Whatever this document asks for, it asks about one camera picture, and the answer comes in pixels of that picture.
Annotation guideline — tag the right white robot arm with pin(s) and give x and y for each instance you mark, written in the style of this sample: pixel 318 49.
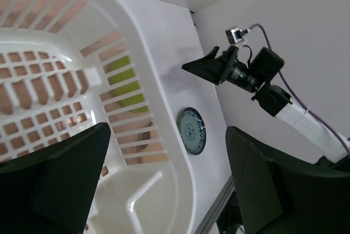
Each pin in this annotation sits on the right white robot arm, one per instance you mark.
pixel 279 104

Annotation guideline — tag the green plate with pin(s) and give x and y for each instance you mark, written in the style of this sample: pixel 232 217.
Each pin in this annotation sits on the green plate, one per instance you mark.
pixel 130 87

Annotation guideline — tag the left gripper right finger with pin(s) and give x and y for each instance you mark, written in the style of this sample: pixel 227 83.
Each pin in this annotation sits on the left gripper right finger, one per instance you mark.
pixel 279 193

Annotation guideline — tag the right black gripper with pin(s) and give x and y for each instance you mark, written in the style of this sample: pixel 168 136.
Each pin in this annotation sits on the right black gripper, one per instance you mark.
pixel 226 67

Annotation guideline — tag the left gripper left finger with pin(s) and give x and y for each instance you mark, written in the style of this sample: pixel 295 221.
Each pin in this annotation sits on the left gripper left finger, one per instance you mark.
pixel 51 190

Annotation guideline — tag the cream plate with black patch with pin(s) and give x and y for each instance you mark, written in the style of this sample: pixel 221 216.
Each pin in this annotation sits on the cream plate with black patch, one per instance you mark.
pixel 139 142

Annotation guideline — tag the blue floral plate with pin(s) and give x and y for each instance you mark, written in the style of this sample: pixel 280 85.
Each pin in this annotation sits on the blue floral plate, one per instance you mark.
pixel 192 130

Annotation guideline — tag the aluminium rail frame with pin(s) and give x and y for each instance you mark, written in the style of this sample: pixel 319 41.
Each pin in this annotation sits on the aluminium rail frame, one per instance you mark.
pixel 217 207

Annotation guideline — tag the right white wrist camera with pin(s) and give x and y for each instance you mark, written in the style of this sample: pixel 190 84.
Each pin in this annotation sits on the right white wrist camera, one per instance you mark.
pixel 235 36

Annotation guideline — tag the white pink dish rack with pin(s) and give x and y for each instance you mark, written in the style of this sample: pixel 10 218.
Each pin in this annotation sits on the white pink dish rack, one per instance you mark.
pixel 54 86

